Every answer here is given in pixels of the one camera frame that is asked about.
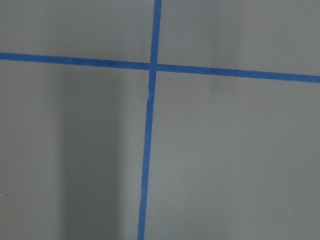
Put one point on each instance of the horizontal blue tape line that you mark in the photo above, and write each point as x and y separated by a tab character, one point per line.
63	60

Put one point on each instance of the vertical blue tape line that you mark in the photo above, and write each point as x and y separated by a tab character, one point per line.
153	63

